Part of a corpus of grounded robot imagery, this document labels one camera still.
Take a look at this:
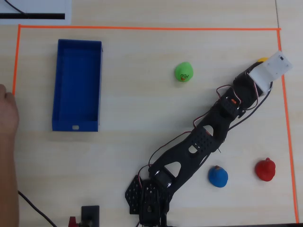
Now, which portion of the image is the thin black cable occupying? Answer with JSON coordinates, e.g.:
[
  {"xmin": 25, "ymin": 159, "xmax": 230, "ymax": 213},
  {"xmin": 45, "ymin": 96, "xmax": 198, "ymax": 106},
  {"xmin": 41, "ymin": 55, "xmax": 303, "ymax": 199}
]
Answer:
[{"xmin": 4, "ymin": 0, "xmax": 27, "ymax": 16}]

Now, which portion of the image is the long black cable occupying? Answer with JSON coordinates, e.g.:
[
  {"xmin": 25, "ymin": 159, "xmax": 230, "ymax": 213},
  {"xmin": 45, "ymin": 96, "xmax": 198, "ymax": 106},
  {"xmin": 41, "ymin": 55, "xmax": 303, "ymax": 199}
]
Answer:
[{"xmin": 18, "ymin": 191, "xmax": 58, "ymax": 227}]

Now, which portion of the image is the blue plastic box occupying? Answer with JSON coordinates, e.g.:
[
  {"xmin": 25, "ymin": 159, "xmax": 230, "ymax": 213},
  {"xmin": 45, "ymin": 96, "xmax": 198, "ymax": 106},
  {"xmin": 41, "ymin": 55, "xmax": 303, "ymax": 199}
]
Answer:
[{"xmin": 52, "ymin": 38, "xmax": 103, "ymax": 132}]

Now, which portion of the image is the bare person hand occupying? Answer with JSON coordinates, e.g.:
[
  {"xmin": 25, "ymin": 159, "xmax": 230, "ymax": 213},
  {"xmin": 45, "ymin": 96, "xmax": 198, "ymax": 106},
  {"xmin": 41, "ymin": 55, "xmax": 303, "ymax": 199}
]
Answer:
[{"xmin": 0, "ymin": 83, "xmax": 20, "ymax": 136}]

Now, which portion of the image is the red rubber duck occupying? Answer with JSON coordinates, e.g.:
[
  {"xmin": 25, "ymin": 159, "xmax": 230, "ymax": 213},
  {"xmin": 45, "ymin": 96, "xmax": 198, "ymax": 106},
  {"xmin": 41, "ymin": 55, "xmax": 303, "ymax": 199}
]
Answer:
[{"xmin": 255, "ymin": 157, "xmax": 277, "ymax": 182}]

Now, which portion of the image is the green rubber duck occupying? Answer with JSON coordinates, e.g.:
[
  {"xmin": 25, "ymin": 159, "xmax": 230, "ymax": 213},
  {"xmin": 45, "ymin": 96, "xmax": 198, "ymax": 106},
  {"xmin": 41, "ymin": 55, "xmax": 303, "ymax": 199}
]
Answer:
[{"xmin": 174, "ymin": 61, "xmax": 194, "ymax": 83}]

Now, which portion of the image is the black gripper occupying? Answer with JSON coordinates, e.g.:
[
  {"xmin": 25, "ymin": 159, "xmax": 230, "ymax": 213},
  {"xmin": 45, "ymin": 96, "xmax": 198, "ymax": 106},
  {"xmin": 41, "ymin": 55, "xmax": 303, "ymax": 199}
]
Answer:
[{"xmin": 232, "ymin": 61, "xmax": 265, "ymax": 111}]

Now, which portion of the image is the blue rubber duck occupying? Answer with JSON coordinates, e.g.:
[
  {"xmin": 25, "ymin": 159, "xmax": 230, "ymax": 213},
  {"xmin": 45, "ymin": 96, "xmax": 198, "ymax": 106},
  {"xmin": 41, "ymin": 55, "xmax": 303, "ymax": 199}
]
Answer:
[{"xmin": 208, "ymin": 165, "xmax": 229, "ymax": 188}]

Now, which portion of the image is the orange tape border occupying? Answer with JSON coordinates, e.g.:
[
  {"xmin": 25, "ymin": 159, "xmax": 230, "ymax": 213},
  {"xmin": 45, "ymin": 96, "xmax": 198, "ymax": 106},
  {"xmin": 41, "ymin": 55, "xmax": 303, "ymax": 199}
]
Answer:
[{"xmin": 12, "ymin": 24, "xmax": 300, "ymax": 224}]

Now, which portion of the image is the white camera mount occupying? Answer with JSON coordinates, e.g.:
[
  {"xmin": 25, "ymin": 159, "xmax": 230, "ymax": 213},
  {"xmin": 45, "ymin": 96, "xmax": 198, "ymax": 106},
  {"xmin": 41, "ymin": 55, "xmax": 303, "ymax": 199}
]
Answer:
[{"xmin": 247, "ymin": 50, "xmax": 293, "ymax": 92}]

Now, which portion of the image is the bare person forearm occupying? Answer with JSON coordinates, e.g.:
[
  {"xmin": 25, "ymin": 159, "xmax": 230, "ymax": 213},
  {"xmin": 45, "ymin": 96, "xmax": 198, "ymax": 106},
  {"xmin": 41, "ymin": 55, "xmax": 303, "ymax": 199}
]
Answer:
[{"xmin": 0, "ymin": 131, "xmax": 20, "ymax": 227}]

